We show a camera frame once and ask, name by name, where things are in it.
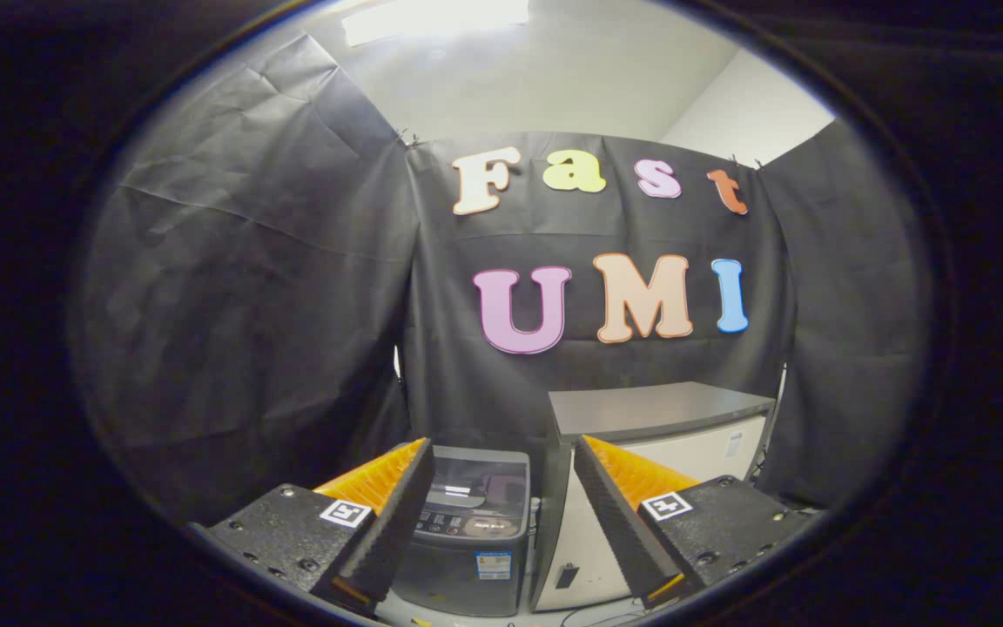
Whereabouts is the black backdrop cloth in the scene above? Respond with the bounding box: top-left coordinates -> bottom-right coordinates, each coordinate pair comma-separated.
71,30 -> 935,523

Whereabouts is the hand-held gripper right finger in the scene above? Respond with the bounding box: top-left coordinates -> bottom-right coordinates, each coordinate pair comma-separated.
573,435 -> 820,610

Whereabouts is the white cabinet with dark top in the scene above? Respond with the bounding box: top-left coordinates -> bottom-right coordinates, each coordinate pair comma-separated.
530,381 -> 777,613

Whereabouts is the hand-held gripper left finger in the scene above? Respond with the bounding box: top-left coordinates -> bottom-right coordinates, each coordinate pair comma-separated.
191,437 -> 437,615

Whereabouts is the grey washing machine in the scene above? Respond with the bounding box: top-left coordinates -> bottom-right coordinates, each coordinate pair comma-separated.
391,444 -> 534,618

